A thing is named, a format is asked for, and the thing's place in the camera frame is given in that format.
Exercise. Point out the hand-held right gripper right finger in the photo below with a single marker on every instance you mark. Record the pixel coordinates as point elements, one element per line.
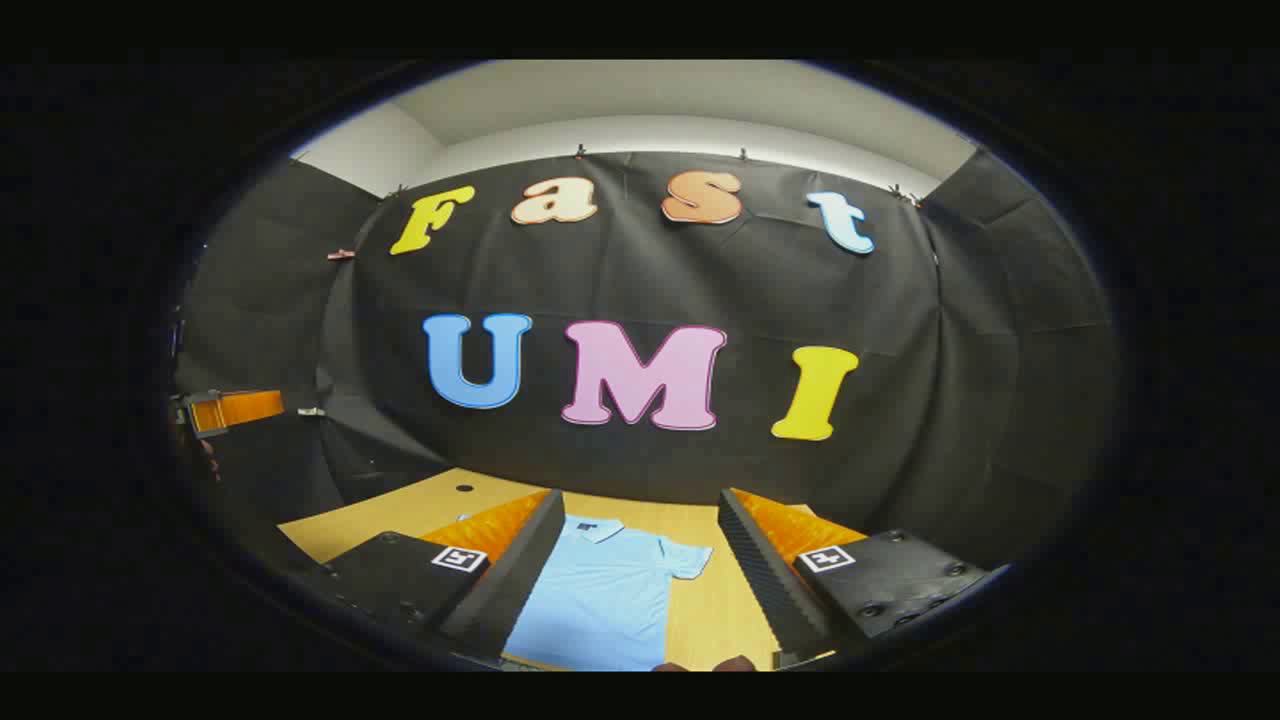
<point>760,570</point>

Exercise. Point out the light blue T-shirt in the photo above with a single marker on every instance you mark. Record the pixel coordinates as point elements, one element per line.
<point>600,600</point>

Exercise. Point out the black backdrop cloth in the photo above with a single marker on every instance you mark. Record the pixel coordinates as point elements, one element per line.
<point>640,270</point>

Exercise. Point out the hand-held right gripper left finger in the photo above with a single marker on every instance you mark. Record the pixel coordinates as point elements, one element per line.
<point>520,570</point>

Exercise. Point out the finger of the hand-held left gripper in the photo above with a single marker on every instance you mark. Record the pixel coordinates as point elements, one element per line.
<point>245,408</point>

